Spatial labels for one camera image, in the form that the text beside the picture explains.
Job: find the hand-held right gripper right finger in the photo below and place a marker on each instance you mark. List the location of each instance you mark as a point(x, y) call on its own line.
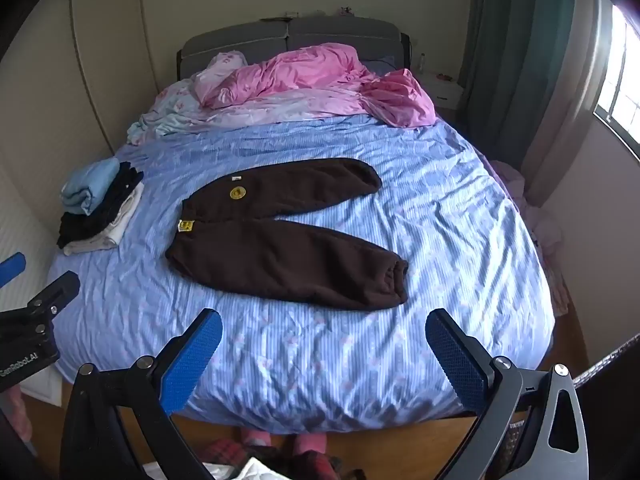
point(455, 360)

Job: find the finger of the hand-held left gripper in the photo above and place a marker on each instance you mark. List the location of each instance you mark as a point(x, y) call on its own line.
point(57, 290)
point(11, 267)

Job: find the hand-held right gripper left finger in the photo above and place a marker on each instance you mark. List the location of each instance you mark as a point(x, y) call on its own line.
point(192, 360)

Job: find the brown fleece pants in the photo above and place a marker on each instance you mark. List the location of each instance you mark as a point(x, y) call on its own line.
point(280, 260)

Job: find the person's left forearm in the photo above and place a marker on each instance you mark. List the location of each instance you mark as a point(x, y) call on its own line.
point(15, 420)

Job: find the white folded cloth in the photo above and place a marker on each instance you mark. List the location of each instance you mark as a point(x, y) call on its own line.
point(117, 227)

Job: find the black folded clothes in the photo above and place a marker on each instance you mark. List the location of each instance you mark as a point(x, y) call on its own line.
point(107, 205)

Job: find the pink slipper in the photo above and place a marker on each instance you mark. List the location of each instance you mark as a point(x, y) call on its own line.
point(256, 437)
point(311, 442)

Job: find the bed with blue striped sheet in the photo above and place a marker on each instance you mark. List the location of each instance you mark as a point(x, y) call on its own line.
point(350, 350)

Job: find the light blue folded cloth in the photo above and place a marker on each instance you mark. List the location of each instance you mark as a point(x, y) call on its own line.
point(87, 187)

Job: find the person's white quilted garment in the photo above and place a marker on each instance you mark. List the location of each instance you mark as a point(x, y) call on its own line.
point(250, 471)

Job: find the person's plaid pajama trousers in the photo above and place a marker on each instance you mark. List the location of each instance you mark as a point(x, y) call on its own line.
point(310, 465)

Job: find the light blue floral quilt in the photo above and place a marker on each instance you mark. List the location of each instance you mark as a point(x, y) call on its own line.
point(175, 110)

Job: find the white wardrobe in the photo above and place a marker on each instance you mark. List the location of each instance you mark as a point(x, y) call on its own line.
point(107, 35)

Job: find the white nightstand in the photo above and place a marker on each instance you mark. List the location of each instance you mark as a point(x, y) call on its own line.
point(442, 92)

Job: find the clear bottle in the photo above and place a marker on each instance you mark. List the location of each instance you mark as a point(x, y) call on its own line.
point(423, 62)

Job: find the blue pillow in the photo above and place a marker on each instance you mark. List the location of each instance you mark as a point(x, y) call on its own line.
point(377, 67)

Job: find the pink satin duvet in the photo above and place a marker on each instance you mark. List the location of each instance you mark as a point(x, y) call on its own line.
point(300, 72)

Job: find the window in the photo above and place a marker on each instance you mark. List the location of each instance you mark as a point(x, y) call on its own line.
point(620, 95)

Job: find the teal curtain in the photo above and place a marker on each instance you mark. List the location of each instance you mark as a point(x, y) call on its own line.
point(510, 35)

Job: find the grey upholstered headboard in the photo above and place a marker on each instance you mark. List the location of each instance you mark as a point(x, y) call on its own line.
point(320, 32)

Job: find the small pink ornament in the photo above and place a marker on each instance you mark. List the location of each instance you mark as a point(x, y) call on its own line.
point(346, 10)

